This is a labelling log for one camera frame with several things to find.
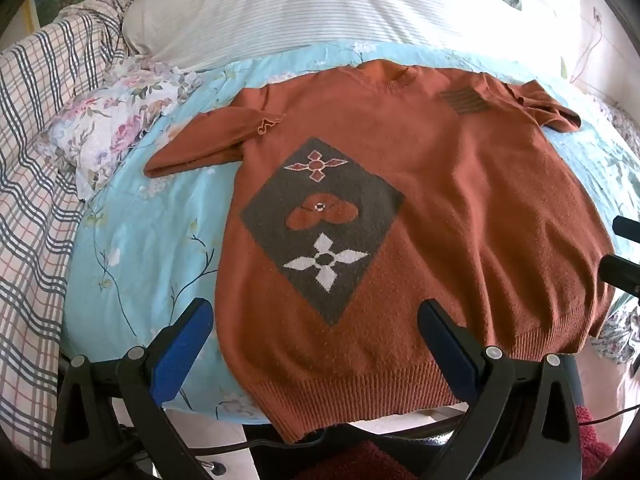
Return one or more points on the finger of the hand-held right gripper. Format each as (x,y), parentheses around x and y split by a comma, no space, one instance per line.
(630,227)
(622,275)

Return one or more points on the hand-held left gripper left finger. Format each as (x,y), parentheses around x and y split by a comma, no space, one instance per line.
(185,352)

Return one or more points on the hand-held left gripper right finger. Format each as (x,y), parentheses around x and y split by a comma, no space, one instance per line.
(450,347)

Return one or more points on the orange knit sweater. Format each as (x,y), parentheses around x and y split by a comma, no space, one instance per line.
(450,185)

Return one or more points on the floral bed sheet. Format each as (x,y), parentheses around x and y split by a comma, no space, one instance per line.
(620,330)

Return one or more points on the light blue floral quilt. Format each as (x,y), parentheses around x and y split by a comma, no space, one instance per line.
(140,260)

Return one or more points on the person's dark red garment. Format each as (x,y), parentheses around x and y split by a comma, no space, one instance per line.
(370,462)

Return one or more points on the plaid bed sheet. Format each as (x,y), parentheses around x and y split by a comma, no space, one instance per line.
(30,210)

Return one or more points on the floral pillow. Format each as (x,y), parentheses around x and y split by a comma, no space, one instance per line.
(110,120)

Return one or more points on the white striped duvet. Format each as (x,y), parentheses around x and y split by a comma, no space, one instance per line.
(300,10)

